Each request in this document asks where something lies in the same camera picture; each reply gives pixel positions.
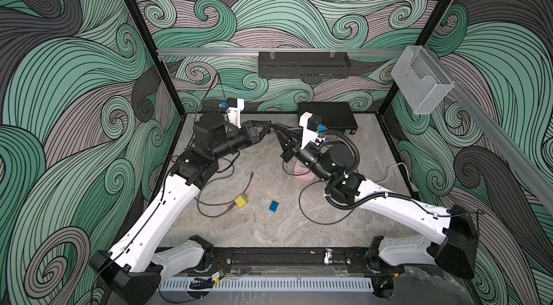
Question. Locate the clear acrylic wall holder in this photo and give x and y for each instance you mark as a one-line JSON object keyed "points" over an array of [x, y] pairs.
{"points": [[422, 79]]}

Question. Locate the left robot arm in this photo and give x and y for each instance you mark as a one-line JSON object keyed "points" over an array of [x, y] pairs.
{"points": [[132, 267]]}

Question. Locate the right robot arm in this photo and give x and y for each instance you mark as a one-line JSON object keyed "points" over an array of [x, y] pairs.
{"points": [[446, 237]]}

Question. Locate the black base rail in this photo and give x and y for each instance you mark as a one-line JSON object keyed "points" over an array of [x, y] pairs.
{"points": [[240, 260]]}

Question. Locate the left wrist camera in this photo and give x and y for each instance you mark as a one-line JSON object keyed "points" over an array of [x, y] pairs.
{"points": [[232, 108]]}

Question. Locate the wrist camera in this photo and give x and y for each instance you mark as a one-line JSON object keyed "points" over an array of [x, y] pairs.
{"points": [[312, 126], [232, 108]]}

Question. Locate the teal small block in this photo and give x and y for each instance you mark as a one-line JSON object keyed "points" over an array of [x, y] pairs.
{"points": [[273, 206]]}

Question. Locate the white slotted cable duct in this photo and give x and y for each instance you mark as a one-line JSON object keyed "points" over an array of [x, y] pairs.
{"points": [[325, 284]]}

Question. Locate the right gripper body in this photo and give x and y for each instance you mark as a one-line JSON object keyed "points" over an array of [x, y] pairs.
{"points": [[293, 151]]}

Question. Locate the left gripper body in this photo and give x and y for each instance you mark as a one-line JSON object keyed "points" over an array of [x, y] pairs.
{"points": [[250, 139]]}

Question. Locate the pink power strip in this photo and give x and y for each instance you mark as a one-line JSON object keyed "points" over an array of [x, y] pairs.
{"points": [[302, 173]]}

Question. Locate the yellow charger cube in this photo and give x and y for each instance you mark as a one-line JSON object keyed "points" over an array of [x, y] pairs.
{"points": [[241, 201]]}

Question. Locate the black wall shelf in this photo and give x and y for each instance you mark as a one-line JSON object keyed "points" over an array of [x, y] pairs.
{"points": [[303, 65]]}

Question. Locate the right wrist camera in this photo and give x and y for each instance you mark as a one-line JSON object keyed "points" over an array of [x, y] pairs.
{"points": [[312, 126]]}

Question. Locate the black briefcase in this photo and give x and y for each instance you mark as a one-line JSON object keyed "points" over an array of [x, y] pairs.
{"points": [[334, 115]]}

